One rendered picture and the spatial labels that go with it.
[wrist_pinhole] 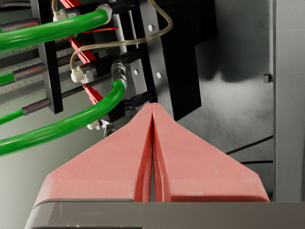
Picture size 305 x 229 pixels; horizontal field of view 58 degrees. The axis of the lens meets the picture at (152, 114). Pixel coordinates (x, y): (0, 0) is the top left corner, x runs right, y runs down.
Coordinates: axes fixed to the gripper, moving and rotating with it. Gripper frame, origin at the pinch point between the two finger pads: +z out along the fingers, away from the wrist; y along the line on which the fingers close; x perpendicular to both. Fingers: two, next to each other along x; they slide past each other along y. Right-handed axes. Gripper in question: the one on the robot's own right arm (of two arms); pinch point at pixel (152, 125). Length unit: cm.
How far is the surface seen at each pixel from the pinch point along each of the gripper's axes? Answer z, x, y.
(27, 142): 7.4, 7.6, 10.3
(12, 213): 30, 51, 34
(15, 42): 10.5, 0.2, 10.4
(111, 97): 13.8, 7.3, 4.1
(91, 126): 24.5, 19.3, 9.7
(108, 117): 26.1, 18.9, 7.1
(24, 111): 36, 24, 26
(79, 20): 14.2, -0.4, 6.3
